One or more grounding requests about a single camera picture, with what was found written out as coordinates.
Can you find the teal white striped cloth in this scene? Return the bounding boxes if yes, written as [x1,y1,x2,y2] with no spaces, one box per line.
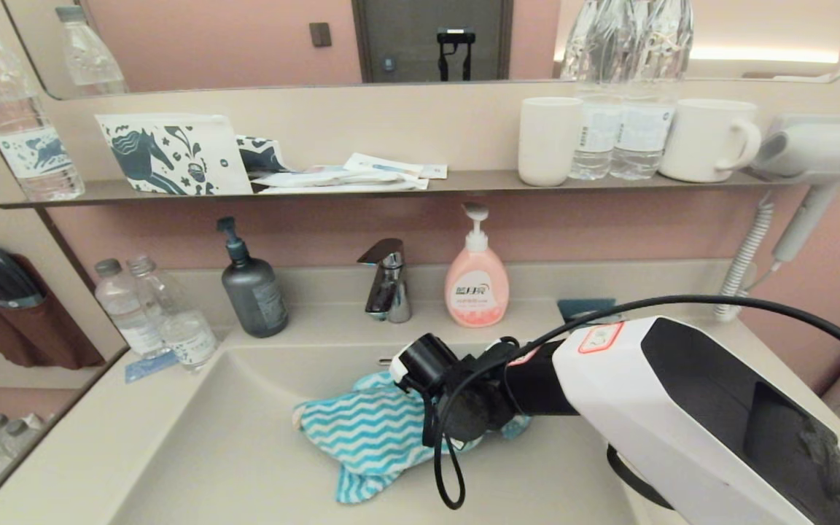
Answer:
[292,370,532,505]

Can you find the chrome sink faucet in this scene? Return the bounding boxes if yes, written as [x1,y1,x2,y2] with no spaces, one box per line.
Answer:
[356,238,413,324]

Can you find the beige sink basin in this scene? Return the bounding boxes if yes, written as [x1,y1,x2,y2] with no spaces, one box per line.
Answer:
[103,339,647,525]

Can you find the pink soap pump bottle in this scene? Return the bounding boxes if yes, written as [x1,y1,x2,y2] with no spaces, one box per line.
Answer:
[444,203,510,328]

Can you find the small blue tray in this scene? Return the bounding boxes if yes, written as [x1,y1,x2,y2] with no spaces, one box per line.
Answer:
[556,298,619,325]

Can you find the dark grey pump bottle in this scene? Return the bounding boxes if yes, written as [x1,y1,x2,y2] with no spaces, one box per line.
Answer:
[216,216,289,338]

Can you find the white blue sachet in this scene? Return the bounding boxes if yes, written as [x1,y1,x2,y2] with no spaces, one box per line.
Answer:
[344,152,448,180]

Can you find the long white sachet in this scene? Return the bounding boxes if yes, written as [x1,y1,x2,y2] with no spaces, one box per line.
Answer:
[253,166,429,194]

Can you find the clear water bottles on counter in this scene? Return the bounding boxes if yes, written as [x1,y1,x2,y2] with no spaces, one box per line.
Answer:
[128,254,219,373]

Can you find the small blue card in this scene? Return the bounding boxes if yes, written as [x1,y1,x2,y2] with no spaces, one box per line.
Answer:
[124,351,180,384]

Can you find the small horse print packet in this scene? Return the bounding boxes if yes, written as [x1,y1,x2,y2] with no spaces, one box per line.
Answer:
[236,135,290,175]

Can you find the water bottle plain white label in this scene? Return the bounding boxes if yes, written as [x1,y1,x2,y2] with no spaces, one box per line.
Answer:
[566,0,623,180]
[94,258,169,359]

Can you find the water bottles on shelf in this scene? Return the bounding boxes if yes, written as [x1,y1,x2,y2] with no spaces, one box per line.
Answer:
[609,0,694,180]

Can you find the white horse print pouch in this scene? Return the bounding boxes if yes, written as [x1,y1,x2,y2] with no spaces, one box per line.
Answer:
[95,113,254,196]

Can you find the brown fabric pocket holder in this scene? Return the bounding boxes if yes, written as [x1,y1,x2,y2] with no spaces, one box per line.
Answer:
[0,253,106,370]

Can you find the black slipper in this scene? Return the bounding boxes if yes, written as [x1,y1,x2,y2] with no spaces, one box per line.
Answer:
[0,244,45,309]

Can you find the grey hair dryer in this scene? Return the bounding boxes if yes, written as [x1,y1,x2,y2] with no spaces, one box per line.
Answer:
[748,118,840,264]

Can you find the water bottle horse print label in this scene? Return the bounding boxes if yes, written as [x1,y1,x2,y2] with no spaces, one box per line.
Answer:
[0,4,86,202]

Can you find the grey metal wall shelf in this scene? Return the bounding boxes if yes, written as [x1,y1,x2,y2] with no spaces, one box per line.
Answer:
[0,169,807,210]

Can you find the white cup without handle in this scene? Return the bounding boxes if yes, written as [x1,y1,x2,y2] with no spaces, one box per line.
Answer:
[517,97,583,187]

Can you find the grey coiled dryer cord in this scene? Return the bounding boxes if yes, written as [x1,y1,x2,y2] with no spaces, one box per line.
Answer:
[714,197,777,322]

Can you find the white mug with handle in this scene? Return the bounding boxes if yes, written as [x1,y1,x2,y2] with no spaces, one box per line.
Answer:
[658,99,762,183]

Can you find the wall mirror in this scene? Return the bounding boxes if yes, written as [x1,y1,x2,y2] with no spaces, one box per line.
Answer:
[0,0,840,101]

